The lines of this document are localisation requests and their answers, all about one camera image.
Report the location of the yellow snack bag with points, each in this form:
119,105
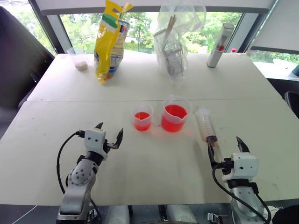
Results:
109,46

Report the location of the clear cup with white contents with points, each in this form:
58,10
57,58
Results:
80,64

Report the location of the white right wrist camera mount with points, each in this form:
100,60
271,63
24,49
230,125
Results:
245,164

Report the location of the grey rounded robot leg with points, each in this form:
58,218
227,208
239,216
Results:
181,214
118,215

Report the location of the wooden chopstick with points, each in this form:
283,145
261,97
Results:
172,24
168,29

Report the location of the large clear plastic syringe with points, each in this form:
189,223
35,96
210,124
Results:
205,126

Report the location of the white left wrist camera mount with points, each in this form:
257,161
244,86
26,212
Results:
94,140

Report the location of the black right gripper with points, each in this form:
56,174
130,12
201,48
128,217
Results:
226,164

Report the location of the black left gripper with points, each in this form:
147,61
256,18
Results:
109,146

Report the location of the black round object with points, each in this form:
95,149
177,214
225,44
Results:
286,216

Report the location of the clear plastic bag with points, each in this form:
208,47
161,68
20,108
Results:
189,18

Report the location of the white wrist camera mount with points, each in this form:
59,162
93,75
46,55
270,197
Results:
245,164
94,140

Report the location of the silver cylindrical tube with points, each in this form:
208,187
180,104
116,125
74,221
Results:
217,56

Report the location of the small beaker with red liquid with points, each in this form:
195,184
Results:
142,121

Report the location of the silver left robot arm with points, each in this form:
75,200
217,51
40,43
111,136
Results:
77,184

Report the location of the small red cap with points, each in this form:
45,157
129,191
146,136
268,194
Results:
233,50

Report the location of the black round seat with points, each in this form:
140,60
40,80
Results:
292,100

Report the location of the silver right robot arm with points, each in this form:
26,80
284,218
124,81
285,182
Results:
245,200

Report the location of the large beaker with red liquid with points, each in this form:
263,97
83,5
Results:
174,121

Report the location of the white roller blind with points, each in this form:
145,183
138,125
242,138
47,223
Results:
278,25

